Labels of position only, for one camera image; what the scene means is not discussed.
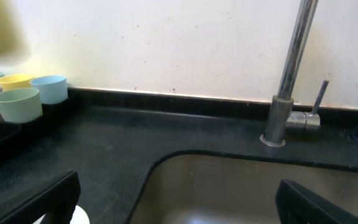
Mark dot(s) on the light green cup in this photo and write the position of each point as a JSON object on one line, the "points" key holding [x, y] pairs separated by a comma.
{"points": [[19, 109]]}

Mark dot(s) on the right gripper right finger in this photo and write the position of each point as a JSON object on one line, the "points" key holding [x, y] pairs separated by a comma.
{"points": [[300, 205]]}

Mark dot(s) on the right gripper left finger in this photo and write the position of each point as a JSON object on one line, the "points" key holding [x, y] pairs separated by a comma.
{"points": [[51, 196]]}

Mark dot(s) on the steel tap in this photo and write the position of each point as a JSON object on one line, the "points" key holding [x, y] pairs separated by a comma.
{"points": [[278, 118]]}

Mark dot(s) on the steel sink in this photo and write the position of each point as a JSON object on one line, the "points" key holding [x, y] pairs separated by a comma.
{"points": [[216, 189]]}

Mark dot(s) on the blue cup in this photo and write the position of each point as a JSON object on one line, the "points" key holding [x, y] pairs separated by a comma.
{"points": [[53, 91]]}

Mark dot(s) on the black tray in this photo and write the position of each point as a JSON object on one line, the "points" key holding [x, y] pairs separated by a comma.
{"points": [[51, 116]]}

